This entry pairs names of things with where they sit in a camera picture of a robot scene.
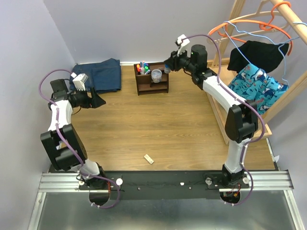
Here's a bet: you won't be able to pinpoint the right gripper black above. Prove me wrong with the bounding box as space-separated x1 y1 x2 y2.
162 47 195 73

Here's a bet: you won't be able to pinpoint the blue and grey glue stick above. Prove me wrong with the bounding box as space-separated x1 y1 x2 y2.
164 65 171 74

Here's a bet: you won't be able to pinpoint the clear round pin container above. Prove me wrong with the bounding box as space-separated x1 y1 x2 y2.
151 69 162 83

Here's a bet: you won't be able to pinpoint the brown wooden desk organizer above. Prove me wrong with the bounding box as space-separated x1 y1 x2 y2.
134 62 169 95

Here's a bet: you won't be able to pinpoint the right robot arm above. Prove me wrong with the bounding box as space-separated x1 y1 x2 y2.
164 45 258 189

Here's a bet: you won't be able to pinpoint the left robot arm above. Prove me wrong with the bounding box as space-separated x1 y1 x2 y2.
40 79 107 189

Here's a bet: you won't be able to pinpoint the folded blue jeans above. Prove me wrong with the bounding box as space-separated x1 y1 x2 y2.
72 58 121 93

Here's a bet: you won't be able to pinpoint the beige eraser block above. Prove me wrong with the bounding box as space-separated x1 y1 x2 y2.
144 154 154 164

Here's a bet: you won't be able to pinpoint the blue shark print shorts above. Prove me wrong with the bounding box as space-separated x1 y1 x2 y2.
228 64 289 115

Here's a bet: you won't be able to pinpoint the black garment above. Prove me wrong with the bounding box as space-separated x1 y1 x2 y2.
227 41 289 73

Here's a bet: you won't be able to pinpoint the wooden clothes hanger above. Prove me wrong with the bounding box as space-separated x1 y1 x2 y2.
215 0 289 43

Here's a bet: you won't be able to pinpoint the orange plastic hanger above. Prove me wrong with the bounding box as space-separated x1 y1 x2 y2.
208 1 291 39

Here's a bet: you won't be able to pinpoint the wooden clothes rack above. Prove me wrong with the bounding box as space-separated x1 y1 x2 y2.
196 0 307 146

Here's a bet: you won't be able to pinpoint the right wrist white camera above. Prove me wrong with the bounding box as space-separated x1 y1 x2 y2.
175 34 190 56

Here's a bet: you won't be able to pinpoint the wrist white camera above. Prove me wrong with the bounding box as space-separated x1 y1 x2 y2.
175 34 190 56
71 72 88 91

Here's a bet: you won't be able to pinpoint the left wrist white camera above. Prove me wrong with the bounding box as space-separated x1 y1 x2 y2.
71 72 88 91

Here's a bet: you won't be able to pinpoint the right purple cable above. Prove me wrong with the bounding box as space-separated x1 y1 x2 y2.
182 34 266 207

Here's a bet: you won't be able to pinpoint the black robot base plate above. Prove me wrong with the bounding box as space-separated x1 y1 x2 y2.
78 170 250 201

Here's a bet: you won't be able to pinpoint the light blue wire hanger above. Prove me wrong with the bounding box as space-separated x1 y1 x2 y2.
220 21 307 87

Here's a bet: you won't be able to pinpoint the aluminium frame rail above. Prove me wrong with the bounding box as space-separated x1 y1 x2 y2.
29 171 305 230

